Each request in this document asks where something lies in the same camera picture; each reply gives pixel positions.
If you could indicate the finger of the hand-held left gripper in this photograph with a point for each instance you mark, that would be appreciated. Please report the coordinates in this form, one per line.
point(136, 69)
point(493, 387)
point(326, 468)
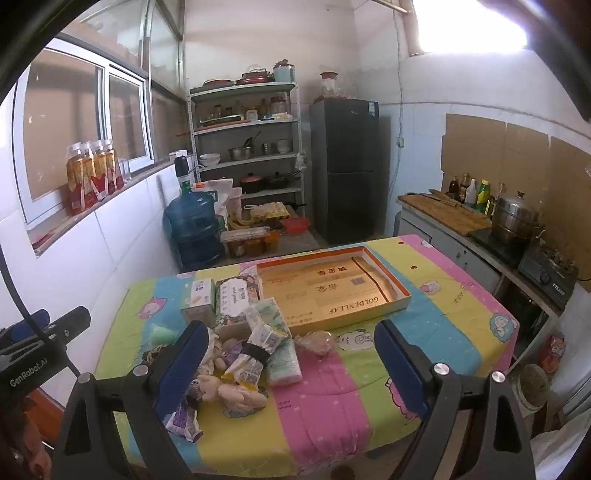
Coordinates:
point(27, 325)
point(69, 325)

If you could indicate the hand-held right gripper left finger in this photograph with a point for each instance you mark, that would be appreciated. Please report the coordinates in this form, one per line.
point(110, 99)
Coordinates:
point(182, 364)

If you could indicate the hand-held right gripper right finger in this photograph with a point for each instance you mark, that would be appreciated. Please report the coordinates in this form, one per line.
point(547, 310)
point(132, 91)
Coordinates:
point(399, 369)

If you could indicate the pale green round sponge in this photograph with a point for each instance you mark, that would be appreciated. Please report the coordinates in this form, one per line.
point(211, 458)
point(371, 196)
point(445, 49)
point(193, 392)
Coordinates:
point(165, 336)

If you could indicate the beige plush doll pink dress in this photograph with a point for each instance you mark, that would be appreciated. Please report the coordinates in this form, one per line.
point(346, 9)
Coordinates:
point(235, 397)

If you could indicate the purple print tissue packet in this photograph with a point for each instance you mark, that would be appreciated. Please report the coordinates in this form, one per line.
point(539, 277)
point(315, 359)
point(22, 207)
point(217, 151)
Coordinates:
point(184, 427)

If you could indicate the small tissue packet yellow print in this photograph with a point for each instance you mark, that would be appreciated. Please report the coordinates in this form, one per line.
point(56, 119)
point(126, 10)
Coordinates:
point(244, 371)

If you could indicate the small white tissue packet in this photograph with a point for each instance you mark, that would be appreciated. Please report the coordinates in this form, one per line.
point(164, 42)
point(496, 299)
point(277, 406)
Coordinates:
point(267, 339)

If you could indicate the green patterned tissue pack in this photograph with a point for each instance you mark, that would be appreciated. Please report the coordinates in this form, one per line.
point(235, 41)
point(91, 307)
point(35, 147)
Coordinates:
point(270, 316)

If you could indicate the orange-rimmed golden shallow box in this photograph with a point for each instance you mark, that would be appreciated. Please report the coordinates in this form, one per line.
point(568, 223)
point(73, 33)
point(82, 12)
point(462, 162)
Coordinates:
point(323, 286)

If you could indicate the small brown cardboard box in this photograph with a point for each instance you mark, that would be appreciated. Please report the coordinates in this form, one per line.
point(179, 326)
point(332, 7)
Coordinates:
point(233, 331)

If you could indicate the white green carton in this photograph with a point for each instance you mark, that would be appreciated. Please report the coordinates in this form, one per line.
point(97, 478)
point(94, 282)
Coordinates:
point(198, 302)

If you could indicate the black cloth band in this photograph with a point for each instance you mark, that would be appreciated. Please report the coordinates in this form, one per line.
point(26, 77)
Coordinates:
point(258, 354)

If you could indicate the floral tissue box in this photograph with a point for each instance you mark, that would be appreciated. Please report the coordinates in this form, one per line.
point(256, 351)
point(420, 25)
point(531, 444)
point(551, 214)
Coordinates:
point(235, 297)

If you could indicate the grey kitchen counter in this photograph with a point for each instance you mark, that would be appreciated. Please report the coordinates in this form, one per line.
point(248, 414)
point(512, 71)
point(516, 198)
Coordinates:
point(457, 258)

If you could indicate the orange sauce jar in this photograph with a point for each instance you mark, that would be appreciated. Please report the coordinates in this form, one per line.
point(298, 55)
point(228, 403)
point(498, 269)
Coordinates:
point(255, 248)
point(236, 249)
point(272, 242)

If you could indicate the blue water jug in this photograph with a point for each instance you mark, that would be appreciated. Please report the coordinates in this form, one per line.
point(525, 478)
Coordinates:
point(194, 226)

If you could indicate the oil bottle red label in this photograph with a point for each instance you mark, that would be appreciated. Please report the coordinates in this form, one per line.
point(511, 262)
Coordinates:
point(105, 170)
point(93, 177)
point(116, 168)
point(78, 184)

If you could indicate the dried noodle packet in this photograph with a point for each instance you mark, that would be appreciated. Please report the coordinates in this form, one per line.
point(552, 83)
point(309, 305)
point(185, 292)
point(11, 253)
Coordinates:
point(244, 234)

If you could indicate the red printed bag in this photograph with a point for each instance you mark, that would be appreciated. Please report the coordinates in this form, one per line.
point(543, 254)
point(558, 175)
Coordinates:
point(551, 353)

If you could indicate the bananas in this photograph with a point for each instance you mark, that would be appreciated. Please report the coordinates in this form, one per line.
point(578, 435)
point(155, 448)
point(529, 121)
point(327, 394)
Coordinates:
point(240, 222)

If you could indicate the black induction cooker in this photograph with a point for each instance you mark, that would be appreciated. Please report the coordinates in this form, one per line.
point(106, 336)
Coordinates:
point(494, 247)

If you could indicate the wooden chopping board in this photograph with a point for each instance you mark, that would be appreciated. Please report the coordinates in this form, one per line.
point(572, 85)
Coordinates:
point(443, 214)

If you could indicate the grey low table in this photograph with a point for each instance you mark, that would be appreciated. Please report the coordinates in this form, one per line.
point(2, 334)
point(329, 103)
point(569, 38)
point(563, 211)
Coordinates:
point(300, 242)

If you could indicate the glass cup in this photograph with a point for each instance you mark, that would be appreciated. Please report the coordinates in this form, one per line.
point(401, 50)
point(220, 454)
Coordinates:
point(125, 170)

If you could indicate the white sack green print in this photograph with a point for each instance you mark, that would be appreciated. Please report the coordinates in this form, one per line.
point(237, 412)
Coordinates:
point(212, 194)

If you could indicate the gas stove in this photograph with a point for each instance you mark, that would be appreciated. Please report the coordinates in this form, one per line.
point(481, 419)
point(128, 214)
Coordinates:
point(549, 277)

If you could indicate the egg tray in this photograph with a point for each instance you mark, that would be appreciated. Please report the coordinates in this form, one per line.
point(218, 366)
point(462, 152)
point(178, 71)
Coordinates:
point(270, 211)

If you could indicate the red plastic basket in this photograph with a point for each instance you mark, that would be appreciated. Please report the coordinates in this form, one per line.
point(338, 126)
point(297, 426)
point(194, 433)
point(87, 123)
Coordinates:
point(295, 225)

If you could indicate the dark sauce bottle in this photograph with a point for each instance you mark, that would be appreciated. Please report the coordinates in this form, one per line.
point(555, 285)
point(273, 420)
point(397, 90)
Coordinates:
point(464, 187)
point(454, 190)

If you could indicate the white bottle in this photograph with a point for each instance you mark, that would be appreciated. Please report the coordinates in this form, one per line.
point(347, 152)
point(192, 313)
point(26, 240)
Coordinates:
point(470, 194)

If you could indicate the steel steamer pot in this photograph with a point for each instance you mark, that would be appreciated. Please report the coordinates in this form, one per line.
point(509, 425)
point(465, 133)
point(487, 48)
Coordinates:
point(517, 219)

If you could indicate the green yellow bottle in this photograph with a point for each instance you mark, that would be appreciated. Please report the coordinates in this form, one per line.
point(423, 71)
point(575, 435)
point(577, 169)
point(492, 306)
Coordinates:
point(483, 197)

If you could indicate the dark grey refrigerator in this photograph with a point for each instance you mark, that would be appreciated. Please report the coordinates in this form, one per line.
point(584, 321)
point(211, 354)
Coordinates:
point(346, 184)

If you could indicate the water pump dispenser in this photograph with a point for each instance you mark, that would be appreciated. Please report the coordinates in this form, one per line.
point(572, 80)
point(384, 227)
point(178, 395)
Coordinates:
point(181, 168)

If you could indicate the black pot red lid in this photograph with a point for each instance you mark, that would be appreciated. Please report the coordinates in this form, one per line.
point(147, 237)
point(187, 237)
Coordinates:
point(252, 183)

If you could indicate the sliding window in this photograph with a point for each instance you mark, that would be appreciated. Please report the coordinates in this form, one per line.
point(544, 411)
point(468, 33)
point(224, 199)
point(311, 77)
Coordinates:
point(69, 129)

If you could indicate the small white box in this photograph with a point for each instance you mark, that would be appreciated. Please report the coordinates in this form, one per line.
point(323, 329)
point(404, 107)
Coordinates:
point(180, 154)

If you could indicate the white bowl stack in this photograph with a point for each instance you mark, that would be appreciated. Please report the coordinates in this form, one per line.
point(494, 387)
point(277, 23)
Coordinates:
point(210, 160)

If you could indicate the black wok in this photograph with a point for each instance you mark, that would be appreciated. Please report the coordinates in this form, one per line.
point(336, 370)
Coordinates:
point(281, 180)

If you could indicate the steel mixing bowl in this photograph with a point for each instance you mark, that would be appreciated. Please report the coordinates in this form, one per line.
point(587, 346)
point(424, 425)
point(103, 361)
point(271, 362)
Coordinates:
point(241, 153)

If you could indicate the small steel bowls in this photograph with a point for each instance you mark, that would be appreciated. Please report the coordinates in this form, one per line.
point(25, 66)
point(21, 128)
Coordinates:
point(269, 148)

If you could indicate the ceramic bowl stack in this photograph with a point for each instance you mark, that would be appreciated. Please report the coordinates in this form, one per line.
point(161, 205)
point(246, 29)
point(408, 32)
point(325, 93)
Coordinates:
point(284, 146)

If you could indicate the metal shelf rack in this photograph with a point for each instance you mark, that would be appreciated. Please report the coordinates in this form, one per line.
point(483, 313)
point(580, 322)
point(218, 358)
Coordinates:
point(244, 131)

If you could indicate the green tray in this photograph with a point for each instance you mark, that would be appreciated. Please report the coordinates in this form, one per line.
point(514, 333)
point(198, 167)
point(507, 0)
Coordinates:
point(220, 121)

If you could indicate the clear container red lid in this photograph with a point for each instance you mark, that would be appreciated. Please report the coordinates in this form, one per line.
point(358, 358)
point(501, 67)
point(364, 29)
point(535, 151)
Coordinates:
point(279, 106)

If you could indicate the glass jar red lid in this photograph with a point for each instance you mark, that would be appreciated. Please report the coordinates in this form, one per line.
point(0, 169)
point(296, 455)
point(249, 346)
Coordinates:
point(329, 85)

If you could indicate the red plate stack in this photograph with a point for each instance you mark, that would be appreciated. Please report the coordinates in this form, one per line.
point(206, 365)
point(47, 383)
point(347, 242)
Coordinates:
point(255, 78)

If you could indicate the teal canister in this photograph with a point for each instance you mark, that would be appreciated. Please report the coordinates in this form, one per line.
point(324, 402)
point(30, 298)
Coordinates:
point(284, 72)

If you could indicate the high window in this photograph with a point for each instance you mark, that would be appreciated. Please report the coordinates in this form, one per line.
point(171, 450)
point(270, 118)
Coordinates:
point(466, 25)

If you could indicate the metal rod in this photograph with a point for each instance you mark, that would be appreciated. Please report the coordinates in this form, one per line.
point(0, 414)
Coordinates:
point(397, 5)

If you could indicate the brown wooden door frame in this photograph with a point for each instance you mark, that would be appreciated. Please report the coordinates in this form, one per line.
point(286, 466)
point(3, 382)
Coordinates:
point(46, 401)

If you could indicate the cardboard wall sheet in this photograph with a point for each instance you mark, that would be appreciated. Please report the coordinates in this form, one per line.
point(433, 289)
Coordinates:
point(526, 161)
point(471, 147)
point(570, 198)

